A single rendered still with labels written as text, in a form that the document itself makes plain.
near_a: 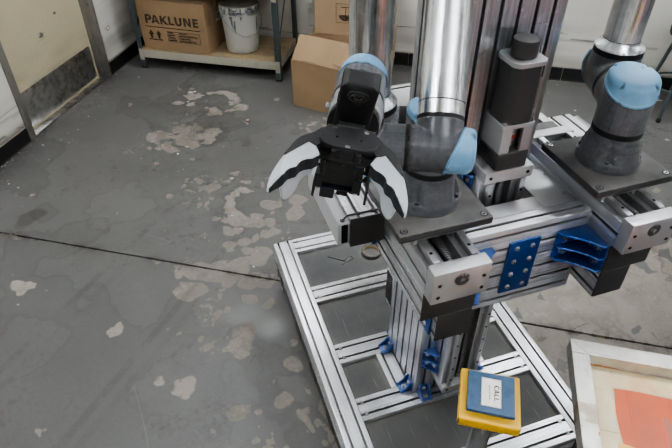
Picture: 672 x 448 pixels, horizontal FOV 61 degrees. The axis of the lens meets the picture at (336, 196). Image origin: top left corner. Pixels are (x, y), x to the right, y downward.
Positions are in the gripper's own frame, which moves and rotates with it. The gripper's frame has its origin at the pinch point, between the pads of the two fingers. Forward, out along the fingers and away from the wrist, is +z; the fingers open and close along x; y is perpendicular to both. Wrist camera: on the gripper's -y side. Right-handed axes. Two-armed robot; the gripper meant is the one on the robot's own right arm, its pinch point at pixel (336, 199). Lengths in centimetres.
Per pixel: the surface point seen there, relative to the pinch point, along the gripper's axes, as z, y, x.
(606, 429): -22, 64, -63
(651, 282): -165, 148, -156
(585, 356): -37, 61, -60
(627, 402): -29, 63, -68
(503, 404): -24, 66, -42
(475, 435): -25, 80, -40
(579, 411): -23, 62, -56
